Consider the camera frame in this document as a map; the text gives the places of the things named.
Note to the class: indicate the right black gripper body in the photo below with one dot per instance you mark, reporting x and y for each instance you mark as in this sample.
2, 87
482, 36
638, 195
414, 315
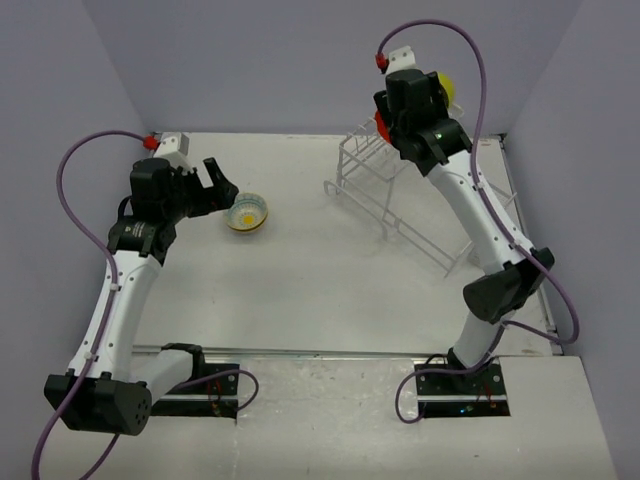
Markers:
394, 130

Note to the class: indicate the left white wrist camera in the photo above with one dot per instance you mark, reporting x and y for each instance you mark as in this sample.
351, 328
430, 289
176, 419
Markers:
174, 147

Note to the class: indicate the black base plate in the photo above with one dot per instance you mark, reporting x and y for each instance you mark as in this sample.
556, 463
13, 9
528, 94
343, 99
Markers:
482, 394
216, 398

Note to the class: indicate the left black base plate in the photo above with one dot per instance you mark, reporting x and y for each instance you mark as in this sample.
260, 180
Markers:
216, 398

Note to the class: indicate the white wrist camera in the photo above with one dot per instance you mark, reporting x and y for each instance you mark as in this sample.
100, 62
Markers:
174, 147
401, 59

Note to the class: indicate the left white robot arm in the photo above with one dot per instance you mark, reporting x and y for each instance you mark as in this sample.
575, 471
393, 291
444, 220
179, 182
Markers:
100, 391

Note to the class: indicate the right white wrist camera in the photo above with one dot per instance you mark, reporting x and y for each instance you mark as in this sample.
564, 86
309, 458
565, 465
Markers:
401, 59

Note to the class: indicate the blue patterned bowl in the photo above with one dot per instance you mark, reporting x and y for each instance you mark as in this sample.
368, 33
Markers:
249, 200

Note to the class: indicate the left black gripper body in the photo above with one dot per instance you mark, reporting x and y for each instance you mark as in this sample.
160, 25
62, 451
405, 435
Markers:
190, 197

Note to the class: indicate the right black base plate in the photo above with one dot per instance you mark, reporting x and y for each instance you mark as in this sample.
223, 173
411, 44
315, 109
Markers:
482, 394

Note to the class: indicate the white wire dish rack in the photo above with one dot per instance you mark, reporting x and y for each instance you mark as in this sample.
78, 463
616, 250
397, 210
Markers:
405, 205

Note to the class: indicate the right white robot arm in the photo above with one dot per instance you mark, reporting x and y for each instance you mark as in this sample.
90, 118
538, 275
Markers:
510, 263

